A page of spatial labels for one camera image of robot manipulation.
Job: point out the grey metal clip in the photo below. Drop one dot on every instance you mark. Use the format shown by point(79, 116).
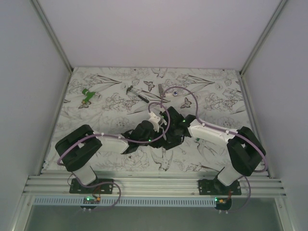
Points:
point(161, 91)

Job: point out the right small circuit board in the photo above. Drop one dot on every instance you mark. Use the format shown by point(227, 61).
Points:
point(223, 204)

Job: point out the floral printed table mat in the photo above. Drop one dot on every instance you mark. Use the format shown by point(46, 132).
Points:
point(214, 94)

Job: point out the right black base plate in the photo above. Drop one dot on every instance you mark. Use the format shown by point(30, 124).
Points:
point(215, 187)

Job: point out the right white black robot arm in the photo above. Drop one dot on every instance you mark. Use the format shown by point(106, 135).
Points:
point(244, 149)

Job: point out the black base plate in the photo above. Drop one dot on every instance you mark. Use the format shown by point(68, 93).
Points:
point(77, 188)
point(215, 187)

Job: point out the white slotted cable duct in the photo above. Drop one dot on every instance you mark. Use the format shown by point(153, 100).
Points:
point(128, 201)

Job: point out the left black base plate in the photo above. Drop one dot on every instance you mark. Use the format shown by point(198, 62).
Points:
point(77, 188)

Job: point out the small circuit board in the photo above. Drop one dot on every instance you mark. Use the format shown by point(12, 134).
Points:
point(89, 200)
point(223, 204)

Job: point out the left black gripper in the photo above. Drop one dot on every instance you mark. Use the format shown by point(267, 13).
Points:
point(153, 144)

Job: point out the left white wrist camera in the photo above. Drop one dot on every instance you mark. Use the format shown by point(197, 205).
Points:
point(154, 120)

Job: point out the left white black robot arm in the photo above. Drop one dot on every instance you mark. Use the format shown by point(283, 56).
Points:
point(76, 149)

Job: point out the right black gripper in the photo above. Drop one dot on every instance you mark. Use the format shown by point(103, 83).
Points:
point(170, 139)

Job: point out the left small circuit board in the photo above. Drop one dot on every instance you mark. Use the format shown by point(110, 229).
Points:
point(89, 200)

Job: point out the aluminium rail frame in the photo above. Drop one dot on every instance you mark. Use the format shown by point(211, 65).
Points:
point(147, 184)

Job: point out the small black hammer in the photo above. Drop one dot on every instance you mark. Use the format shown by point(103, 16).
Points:
point(131, 90)

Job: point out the green plastic connector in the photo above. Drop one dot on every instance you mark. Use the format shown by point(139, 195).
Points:
point(87, 100)

